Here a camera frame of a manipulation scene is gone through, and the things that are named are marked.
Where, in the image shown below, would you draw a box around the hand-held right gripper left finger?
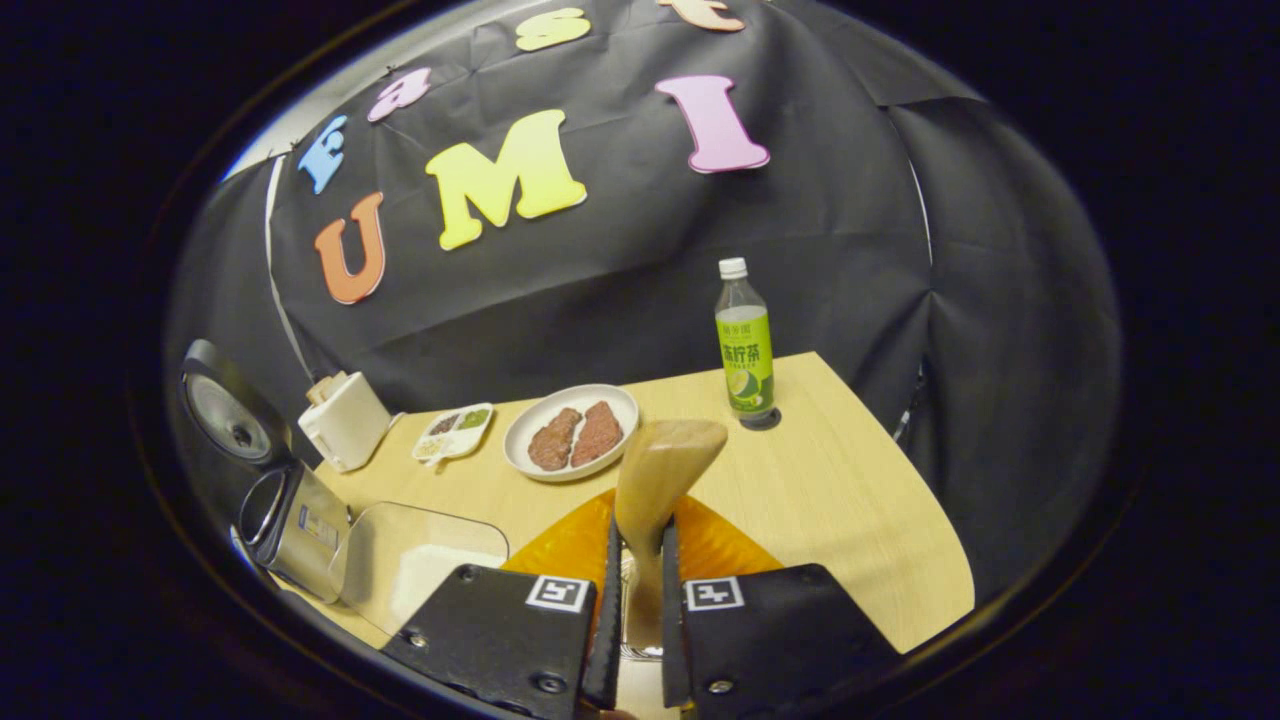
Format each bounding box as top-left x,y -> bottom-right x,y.
380,490 -> 625,720

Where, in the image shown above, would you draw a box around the wooden spoon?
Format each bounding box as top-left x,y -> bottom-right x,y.
613,420 -> 729,653

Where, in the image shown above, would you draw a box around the green tea bottle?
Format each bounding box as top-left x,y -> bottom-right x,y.
714,258 -> 780,430

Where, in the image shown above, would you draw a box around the brown meat piece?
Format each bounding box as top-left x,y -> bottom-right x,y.
527,407 -> 583,472
570,401 -> 624,468

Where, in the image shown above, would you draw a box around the white round plate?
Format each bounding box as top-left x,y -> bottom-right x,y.
503,384 -> 640,484

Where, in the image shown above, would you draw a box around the clear box of rice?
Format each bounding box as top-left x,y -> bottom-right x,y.
330,502 -> 511,637

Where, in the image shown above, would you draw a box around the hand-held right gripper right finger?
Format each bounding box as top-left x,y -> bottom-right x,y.
658,497 -> 903,720

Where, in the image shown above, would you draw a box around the dark grey rice cooker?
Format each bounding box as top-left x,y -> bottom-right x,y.
180,340 -> 352,603

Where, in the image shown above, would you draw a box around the white divided grain dish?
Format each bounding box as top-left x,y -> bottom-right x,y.
412,403 -> 495,469

